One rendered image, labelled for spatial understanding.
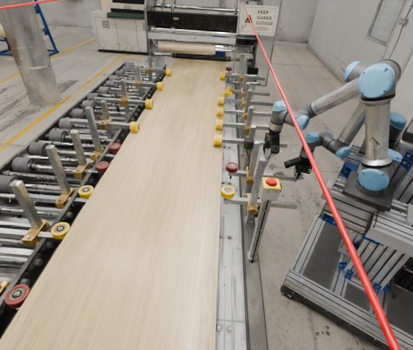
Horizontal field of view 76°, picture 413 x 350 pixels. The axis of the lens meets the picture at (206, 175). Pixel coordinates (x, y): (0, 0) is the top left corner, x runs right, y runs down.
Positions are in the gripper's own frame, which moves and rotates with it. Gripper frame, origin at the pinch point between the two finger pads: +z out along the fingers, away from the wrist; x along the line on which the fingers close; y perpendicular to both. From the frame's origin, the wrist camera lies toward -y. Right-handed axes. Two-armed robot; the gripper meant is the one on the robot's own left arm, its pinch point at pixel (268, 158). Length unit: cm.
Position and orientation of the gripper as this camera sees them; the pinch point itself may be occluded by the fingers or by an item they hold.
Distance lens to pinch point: 162.7
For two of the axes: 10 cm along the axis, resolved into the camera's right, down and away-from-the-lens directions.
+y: 0.9, -6.7, 7.4
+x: -9.9, -1.0, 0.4
